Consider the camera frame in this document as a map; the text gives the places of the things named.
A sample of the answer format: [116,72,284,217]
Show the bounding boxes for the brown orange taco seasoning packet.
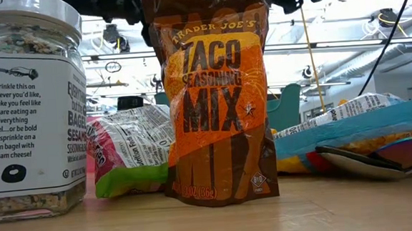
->
[140,0,284,212]

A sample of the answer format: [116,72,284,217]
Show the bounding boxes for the black lid purple label jar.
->
[116,94,145,112]

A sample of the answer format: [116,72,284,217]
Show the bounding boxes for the pink green snack packet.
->
[83,102,180,201]

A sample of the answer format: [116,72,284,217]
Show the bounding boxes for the blue ramen packet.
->
[271,90,412,179]

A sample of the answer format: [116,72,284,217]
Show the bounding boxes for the iridescent purple spoon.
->
[314,140,408,185]
[367,135,412,177]

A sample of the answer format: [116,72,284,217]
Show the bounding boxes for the white lid bagel seasoning jar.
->
[0,0,96,225]

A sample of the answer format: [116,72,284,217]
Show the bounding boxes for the teal plastic bin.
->
[153,82,305,141]

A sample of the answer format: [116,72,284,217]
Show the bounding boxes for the long ceiling light bar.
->
[80,35,412,65]

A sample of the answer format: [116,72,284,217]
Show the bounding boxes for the black ceiling cable reel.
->
[102,22,132,55]
[300,64,315,80]
[376,7,401,30]
[148,73,165,94]

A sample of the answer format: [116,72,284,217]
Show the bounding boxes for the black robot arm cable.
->
[351,0,412,97]

